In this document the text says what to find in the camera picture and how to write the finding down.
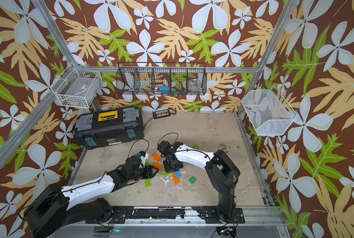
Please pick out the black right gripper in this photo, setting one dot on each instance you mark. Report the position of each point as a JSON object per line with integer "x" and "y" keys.
{"x": 167, "y": 170}

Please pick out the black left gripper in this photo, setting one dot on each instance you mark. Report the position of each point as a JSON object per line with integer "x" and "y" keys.
{"x": 149, "y": 170}

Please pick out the lime green lego plate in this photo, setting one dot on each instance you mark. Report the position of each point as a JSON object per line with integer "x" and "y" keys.
{"x": 147, "y": 182}
{"x": 165, "y": 174}

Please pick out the long orange lego plate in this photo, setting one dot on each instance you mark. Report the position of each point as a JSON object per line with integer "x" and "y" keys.
{"x": 175, "y": 179}

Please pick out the dark green square lego brick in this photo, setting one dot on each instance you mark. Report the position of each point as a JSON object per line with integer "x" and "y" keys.
{"x": 192, "y": 180}

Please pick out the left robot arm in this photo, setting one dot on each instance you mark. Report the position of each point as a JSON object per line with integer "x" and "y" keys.
{"x": 57, "y": 206}

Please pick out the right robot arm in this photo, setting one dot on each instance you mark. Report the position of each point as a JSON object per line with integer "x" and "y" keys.
{"x": 222, "y": 172}

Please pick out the black power strip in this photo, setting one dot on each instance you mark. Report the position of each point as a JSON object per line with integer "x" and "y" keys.
{"x": 161, "y": 114}

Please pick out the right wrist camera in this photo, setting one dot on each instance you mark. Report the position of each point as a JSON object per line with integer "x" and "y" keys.
{"x": 163, "y": 147}

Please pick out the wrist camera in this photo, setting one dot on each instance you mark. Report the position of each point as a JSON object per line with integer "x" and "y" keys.
{"x": 142, "y": 155}
{"x": 163, "y": 147}

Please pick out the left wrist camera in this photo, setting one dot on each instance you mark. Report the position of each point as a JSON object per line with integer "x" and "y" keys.
{"x": 142, "y": 155}

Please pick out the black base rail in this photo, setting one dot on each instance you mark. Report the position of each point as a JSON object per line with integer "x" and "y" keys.
{"x": 206, "y": 214}

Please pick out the black toolbox yellow handle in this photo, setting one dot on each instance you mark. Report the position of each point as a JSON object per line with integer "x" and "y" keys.
{"x": 109, "y": 128}

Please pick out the black wire basket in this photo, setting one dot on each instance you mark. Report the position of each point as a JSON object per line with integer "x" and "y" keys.
{"x": 181, "y": 78}

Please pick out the white wire basket right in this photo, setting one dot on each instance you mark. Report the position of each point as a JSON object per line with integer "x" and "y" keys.
{"x": 268, "y": 111}

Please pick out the white wire basket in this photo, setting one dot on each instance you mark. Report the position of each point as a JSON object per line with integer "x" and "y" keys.
{"x": 268, "y": 111}
{"x": 77, "y": 86}

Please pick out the white wire basket left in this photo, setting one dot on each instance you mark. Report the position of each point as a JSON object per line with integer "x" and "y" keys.
{"x": 77, "y": 86}

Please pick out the aluminium frame post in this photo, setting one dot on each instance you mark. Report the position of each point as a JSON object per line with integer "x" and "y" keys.
{"x": 276, "y": 34}

